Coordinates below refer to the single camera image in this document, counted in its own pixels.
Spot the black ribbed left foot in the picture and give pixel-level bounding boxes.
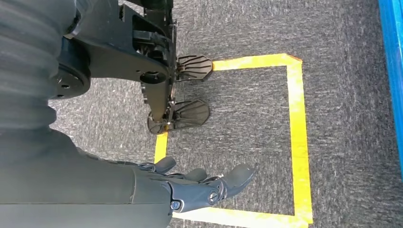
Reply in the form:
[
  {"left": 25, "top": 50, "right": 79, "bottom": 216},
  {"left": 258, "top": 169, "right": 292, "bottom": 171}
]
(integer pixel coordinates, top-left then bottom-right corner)
[{"left": 175, "top": 54, "right": 214, "bottom": 83}]

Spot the black ribbed right foot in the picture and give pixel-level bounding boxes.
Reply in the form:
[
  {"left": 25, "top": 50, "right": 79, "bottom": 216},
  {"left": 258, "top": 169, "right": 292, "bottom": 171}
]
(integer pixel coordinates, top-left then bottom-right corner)
[{"left": 147, "top": 99, "right": 211, "bottom": 135}]

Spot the black ribbed foot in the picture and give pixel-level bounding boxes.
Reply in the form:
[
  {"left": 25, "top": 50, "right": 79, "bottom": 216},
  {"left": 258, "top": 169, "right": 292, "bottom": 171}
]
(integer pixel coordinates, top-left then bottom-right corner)
[
  {"left": 175, "top": 54, "right": 214, "bottom": 83},
  {"left": 147, "top": 99, "right": 211, "bottom": 135}
]

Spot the blue metal shelf rack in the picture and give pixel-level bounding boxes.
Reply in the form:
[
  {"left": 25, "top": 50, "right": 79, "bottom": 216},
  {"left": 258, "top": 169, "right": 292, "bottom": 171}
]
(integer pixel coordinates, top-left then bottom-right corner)
[{"left": 377, "top": 0, "right": 403, "bottom": 181}]

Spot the yellow floor tape square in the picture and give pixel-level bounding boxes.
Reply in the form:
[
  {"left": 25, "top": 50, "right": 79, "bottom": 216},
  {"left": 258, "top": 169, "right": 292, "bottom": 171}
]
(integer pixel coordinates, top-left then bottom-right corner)
[{"left": 153, "top": 53, "right": 314, "bottom": 228}]

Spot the black robot right leg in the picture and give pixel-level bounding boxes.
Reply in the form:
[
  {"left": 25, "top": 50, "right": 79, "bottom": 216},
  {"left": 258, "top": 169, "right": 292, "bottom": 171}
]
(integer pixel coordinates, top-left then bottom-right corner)
[{"left": 49, "top": 0, "right": 178, "bottom": 126}]

